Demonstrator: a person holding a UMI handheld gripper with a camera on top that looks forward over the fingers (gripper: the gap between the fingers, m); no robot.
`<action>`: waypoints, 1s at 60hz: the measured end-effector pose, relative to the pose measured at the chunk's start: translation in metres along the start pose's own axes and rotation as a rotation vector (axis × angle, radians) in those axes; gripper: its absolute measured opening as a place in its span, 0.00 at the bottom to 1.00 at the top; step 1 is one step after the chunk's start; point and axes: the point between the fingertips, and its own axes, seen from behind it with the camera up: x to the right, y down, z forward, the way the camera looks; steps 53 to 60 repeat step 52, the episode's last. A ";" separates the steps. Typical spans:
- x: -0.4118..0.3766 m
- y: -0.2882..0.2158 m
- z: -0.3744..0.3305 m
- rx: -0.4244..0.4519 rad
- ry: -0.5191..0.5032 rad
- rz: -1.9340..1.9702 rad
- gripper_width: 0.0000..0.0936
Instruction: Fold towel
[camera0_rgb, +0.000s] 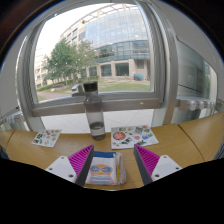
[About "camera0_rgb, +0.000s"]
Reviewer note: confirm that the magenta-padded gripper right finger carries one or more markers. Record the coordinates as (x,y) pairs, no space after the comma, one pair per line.
(165,166)

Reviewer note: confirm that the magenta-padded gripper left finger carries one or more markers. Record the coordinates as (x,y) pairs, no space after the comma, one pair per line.
(61,166)

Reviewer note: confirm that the white cartoon-print towel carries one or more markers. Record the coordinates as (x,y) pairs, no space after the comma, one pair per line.
(101,170)

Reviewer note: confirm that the sticker sheet with green stickers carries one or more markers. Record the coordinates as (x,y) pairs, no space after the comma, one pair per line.
(46,137)

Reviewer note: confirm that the sticker sheet with red circle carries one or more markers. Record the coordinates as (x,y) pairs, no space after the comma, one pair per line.
(133,136)

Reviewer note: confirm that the clear water bottle black cap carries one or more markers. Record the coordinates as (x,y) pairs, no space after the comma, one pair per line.
(95,113)

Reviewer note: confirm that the green tree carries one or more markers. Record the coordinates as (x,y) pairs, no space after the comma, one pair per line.
(63,60)

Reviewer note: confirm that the curved glass-fronted building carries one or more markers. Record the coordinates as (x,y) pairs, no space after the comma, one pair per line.
(113,30)

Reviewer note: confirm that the white wall trunking with sockets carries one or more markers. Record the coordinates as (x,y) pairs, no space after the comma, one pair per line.
(13,118)
(196,105)

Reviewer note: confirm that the grey window frame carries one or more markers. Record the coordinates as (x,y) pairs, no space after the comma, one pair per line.
(116,103)

